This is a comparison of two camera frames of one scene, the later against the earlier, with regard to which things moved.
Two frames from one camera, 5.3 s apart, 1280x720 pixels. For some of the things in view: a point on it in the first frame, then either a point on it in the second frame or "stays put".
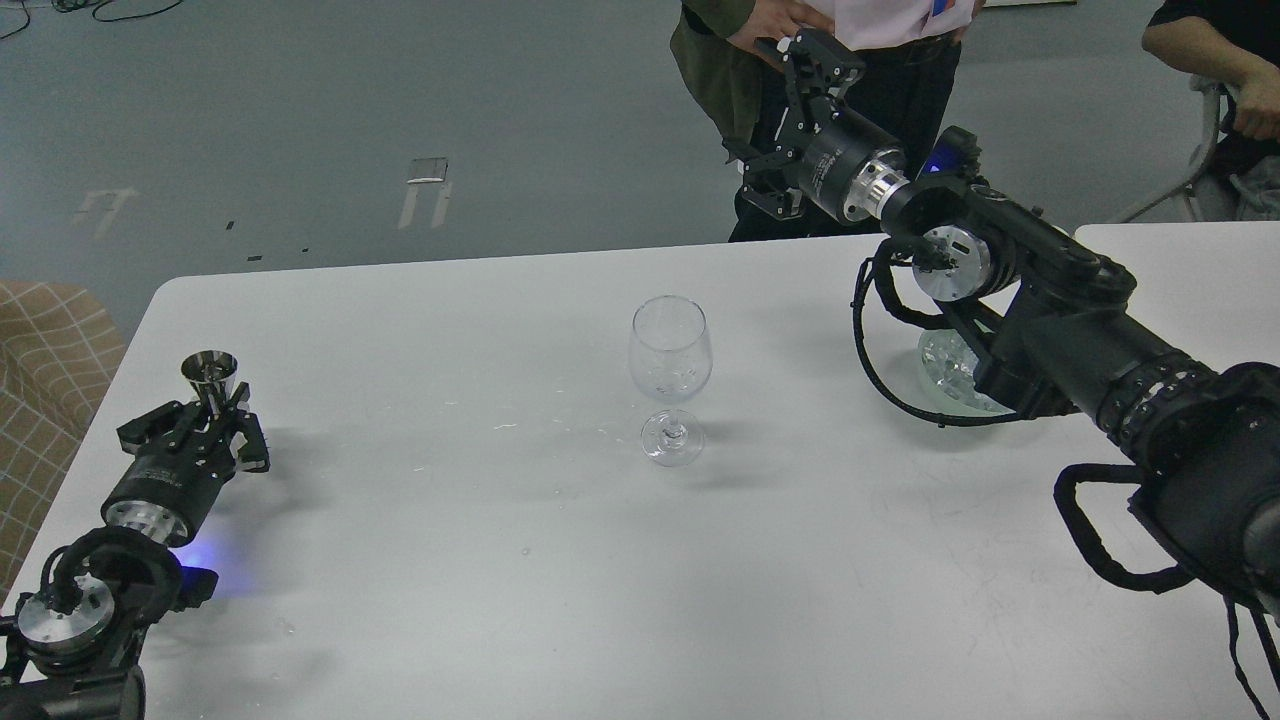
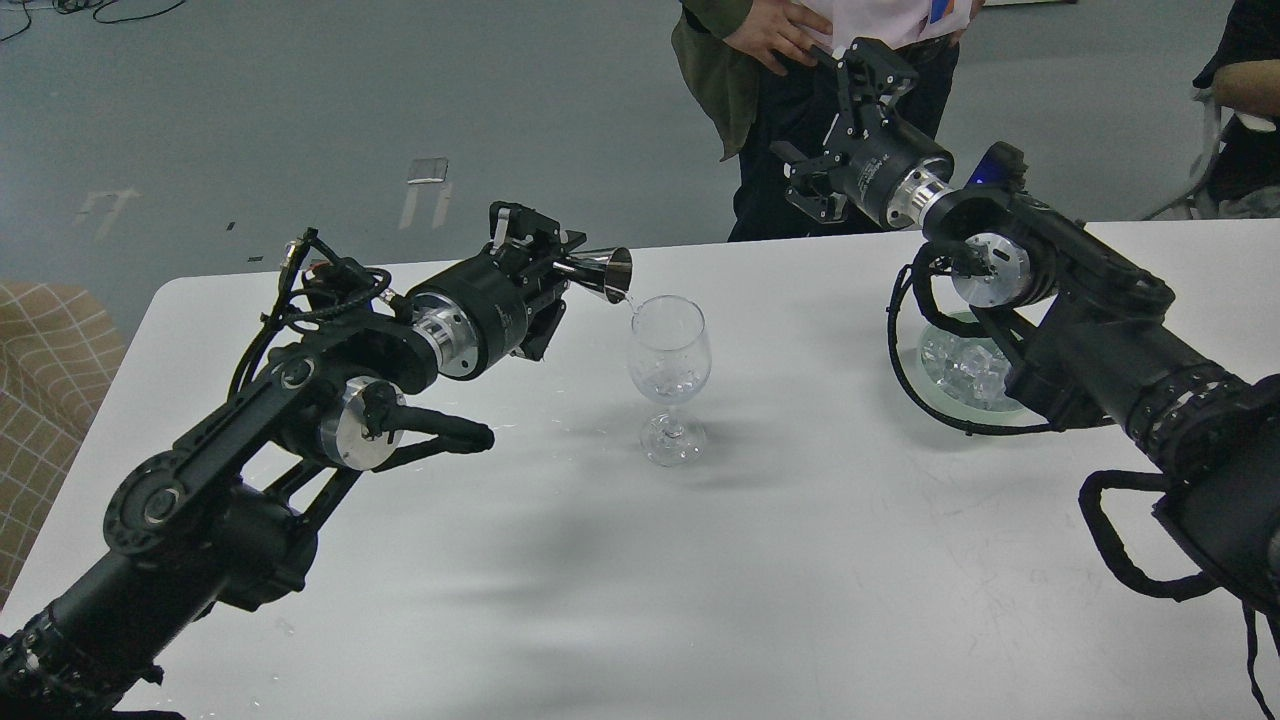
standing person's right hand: [780, 18] stays put
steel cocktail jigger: [215, 368] to [608, 270]
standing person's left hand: [959, 34] stays put
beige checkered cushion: [61, 355] stays put
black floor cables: [65, 6] stays put
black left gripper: [165, 483] to [475, 313]
